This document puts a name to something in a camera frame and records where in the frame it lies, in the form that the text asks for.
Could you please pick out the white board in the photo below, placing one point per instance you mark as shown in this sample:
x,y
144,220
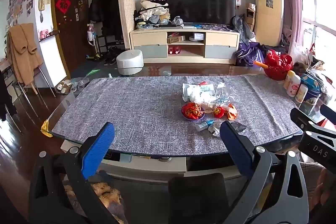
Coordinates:
x,y
56,64

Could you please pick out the orange stick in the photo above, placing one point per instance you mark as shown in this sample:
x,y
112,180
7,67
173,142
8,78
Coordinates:
x,y
260,64

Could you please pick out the brown coat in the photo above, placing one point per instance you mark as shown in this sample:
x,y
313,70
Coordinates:
x,y
23,56

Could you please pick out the red foil wrappers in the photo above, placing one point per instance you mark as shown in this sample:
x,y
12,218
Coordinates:
x,y
193,109

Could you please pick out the yellow corner guard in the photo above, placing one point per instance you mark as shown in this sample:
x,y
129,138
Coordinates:
x,y
46,129

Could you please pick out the grey woven table cloth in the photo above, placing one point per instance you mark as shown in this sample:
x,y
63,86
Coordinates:
x,y
131,108

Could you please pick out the white round stool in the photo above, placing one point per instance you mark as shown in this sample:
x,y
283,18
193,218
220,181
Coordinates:
x,y
130,62

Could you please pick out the crumpled cream tissue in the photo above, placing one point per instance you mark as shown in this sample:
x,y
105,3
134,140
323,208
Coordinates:
x,y
208,106

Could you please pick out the pair of slippers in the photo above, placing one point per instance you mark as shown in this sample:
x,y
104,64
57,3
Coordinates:
x,y
63,87

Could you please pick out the black television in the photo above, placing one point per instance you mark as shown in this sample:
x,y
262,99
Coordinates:
x,y
200,5

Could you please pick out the grey jacket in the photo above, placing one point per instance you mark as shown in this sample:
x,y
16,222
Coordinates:
x,y
242,28

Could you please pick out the small cream lotion bottle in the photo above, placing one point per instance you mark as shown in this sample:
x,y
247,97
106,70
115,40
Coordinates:
x,y
301,92

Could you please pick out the person's right hand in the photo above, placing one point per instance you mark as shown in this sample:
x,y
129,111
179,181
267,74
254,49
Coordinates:
x,y
326,184

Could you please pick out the wall photo collage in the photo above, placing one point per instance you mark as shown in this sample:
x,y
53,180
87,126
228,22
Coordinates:
x,y
21,1

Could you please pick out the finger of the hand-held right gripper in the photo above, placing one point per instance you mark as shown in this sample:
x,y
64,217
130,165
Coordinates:
x,y
329,113
304,120

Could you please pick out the wall intercom phone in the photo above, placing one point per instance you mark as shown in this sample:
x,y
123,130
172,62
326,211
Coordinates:
x,y
41,3

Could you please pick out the small clear bottle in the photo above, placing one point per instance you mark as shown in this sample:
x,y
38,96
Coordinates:
x,y
202,126

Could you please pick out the silver wrapper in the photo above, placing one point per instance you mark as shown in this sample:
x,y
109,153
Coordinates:
x,y
215,130

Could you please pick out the grey checked cushion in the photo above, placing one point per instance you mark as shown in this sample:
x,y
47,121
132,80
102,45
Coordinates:
x,y
309,176

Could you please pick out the metal frame chair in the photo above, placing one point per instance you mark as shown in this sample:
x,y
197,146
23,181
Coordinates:
x,y
43,82

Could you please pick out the red plastic basket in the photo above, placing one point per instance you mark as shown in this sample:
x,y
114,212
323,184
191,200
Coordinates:
x,y
278,66

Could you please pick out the red orange wrappers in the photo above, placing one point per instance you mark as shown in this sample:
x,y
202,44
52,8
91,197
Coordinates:
x,y
227,111

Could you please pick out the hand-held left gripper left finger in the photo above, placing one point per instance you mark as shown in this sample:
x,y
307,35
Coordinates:
x,y
98,150

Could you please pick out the red diamond door sticker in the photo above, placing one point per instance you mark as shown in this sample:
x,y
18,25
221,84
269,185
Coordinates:
x,y
63,4

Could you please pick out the wooden television cabinet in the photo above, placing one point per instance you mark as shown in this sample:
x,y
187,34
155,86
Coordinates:
x,y
149,39

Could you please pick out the dark wooden door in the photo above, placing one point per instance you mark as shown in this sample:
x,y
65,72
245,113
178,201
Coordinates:
x,y
68,35

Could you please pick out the glass top table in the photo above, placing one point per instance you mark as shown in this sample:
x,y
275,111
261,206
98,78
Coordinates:
x,y
63,108

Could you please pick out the child scooter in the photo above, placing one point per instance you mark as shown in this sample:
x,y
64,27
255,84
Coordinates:
x,y
94,43

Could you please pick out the beige standing air conditioner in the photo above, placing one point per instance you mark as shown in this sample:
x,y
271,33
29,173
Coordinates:
x,y
269,8

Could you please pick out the beige folding screen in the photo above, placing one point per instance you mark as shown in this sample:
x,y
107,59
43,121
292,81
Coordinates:
x,y
127,3

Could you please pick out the cardboard boxes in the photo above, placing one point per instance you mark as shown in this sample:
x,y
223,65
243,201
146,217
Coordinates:
x,y
250,18

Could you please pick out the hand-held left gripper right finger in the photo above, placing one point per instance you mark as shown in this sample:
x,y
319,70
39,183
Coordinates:
x,y
236,150

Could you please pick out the clear plastic bag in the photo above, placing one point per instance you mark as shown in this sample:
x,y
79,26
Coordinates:
x,y
219,92

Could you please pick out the purple plastic plate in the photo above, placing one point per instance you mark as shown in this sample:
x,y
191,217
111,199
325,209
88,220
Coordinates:
x,y
193,119

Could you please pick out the pile of clothes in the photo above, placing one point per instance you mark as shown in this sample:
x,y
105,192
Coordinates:
x,y
152,11

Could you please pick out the purple bag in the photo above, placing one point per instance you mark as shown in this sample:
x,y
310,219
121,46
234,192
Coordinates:
x,y
250,54

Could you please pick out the yellow patterned rug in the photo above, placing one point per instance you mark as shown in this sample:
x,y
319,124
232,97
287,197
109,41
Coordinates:
x,y
107,197

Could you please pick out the black hanging coats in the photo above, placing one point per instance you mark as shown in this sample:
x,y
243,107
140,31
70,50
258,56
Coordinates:
x,y
105,8

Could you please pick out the blue tin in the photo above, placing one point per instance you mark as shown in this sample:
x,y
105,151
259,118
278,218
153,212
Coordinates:
x,y
311,92

